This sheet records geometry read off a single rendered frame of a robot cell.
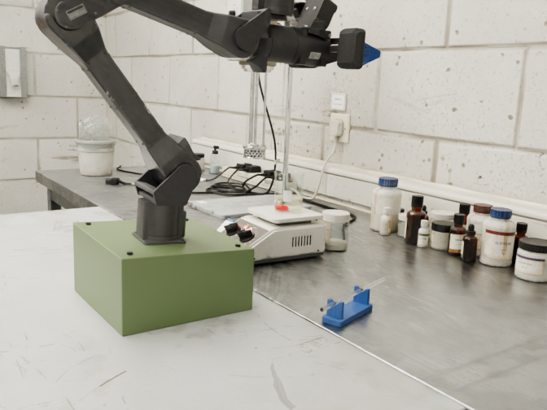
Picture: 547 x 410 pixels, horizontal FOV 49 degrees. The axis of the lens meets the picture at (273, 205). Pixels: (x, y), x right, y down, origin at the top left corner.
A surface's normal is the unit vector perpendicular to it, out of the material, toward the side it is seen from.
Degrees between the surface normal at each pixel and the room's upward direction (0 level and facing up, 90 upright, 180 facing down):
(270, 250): 90
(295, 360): 0
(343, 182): 90
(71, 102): 90
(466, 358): 0
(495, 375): 0
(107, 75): 91
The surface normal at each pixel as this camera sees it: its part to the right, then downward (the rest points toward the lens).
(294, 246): 0.52, 0.19
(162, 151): 0.22, -0.18
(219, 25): 0.05, 0.08
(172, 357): 0.04, -0.98
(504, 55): -0.82, 0.07
